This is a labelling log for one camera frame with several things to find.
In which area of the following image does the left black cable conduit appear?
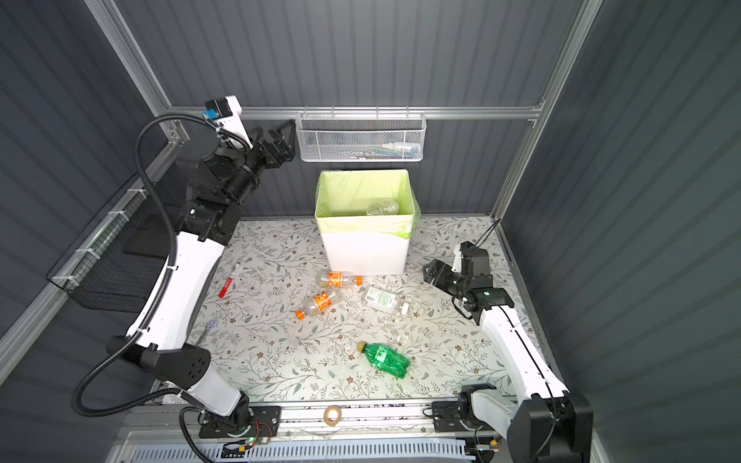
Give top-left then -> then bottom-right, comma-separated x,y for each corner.
70,112 -> 233,419

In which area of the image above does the orange label clear bottle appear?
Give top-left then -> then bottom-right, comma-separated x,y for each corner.
295,289 -> 343,320

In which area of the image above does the orange cap bottle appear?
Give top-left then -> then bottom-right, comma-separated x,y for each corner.
318,271 -> 364,289

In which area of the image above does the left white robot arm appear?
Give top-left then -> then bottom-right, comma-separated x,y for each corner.
107,96 -> 296,422

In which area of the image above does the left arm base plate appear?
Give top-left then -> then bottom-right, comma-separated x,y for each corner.
199,405 -> 283,439

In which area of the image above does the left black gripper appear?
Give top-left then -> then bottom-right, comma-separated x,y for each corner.
220,117 -> 293,212

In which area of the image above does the red marker pen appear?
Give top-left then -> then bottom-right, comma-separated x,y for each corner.
218,262 -> 241,299

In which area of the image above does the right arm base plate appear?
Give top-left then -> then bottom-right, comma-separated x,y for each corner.
430,400 -> 493,433

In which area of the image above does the white green label bottle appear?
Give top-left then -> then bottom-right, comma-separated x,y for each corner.
362,287 -> 410,316

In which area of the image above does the white perforated cable tray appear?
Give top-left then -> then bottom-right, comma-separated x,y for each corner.
129,438 -> 476,463

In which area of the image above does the white waste bin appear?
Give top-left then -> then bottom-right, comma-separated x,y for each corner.
313,169 -> 419,277

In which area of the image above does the small bottle in white basket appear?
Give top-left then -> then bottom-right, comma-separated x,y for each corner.
381,143 -> 422,158

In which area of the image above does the green sprite bottle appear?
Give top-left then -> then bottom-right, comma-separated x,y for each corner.
357,343 -> 410,379

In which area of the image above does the roll of tape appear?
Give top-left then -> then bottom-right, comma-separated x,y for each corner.
323,406 -> 343,428

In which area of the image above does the black wire mesh basket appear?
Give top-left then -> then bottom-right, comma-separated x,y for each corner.
46,187 -> 170,314

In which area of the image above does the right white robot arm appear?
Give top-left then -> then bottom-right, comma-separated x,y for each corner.
422,241 -> 594,462

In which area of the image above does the green bin liner bag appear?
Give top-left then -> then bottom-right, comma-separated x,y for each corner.
315,169 -> 421,240

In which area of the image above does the white wire mesh basket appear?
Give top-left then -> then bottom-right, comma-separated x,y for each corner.
296,116 -> 428,163

